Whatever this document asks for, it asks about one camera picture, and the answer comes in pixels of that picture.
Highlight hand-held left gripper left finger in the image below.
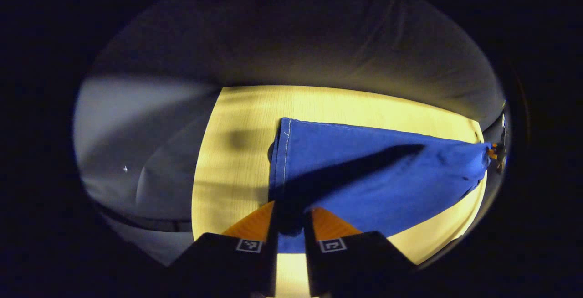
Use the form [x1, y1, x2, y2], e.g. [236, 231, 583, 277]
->
[169, 201, 278, 298]

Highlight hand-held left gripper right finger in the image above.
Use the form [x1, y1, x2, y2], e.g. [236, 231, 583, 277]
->
[304, 206, 418, 298]

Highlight blue denim jeans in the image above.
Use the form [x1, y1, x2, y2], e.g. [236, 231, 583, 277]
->
[268, 117, 493, 254]

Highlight black backdrop cloth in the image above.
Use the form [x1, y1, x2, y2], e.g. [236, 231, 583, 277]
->
[73, 0, 507, 235]

